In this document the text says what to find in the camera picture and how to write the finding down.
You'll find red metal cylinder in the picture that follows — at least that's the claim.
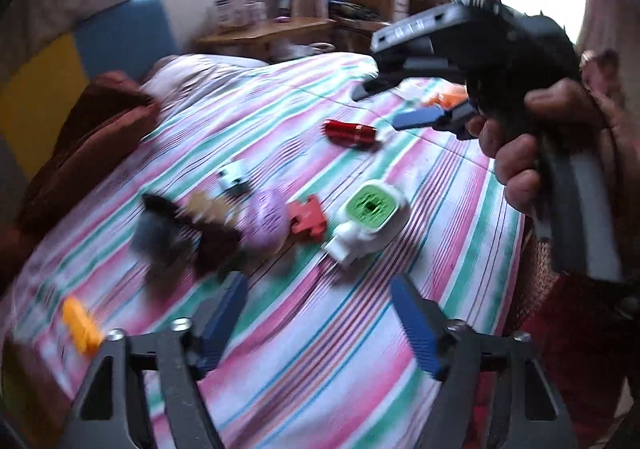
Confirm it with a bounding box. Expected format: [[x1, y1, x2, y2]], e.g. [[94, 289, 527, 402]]
[[324, 119, 378, 150]]

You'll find orange perforated plastic block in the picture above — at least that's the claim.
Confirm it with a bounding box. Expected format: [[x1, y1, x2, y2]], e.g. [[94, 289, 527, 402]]
[[61, 296, 103, 355], [422, 92, 468, 109]]

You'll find white box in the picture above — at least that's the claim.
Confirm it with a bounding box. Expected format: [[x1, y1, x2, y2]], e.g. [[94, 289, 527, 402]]
[[211, 0, 248, 27]]

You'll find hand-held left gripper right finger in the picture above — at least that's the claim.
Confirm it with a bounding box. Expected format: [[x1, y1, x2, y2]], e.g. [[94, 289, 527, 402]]
[[389, 274, 576, 449]]

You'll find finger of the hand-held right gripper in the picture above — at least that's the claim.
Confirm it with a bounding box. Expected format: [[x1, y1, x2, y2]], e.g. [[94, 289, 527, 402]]
[[352, 73, 408, 102], [392, 102, 483, 140]]

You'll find brown cushion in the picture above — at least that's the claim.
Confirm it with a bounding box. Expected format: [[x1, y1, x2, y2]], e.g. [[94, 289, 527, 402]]
[[15, 72, 163, 250]]

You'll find pale pillow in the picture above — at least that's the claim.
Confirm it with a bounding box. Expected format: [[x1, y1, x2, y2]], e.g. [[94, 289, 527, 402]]
[[147, 54, 271, 100]]

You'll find person's right forearm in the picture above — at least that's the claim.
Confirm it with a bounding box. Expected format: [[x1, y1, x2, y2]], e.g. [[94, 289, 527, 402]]
[[515, 229, 640, 449]]

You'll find small white and green toy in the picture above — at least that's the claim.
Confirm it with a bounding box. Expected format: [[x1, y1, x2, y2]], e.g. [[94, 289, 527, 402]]
[[217, 164, 251, 197]]

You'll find padded headboard with coloured panels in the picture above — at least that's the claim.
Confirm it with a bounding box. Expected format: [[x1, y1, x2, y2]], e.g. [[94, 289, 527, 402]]
[[0, 0, 178, 190]]

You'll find red jagged plastic piece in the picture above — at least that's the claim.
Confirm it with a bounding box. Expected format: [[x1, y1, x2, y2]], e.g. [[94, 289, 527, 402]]
[[286, 195, 328, 242]]

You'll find white and green plastic part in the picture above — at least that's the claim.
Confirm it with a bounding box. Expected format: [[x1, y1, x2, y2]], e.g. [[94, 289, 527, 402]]
[[324, 179, 408, 270]]

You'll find brown and tan toy figure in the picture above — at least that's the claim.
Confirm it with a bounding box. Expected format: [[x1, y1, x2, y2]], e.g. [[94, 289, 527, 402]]
[[185, 192, 241, 275]]

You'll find grey jar with black lid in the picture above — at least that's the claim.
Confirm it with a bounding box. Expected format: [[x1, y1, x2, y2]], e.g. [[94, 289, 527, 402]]
[[130, 194, 188, 280]]

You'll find pink round object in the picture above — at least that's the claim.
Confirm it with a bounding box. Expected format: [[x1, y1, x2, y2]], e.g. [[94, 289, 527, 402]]
[[252, 189, 293, 255]]

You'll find person's right hand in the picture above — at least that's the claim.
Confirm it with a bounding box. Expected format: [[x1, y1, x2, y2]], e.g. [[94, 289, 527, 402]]
[[467, 49, 640, 240]]

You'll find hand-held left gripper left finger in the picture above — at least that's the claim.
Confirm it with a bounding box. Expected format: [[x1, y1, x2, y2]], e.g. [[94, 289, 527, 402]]
[[65, 271, 249, 449]]

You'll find striped blanket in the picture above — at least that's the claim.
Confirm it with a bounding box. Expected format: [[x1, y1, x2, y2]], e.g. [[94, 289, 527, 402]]
[[0, 52, 531, 449]]

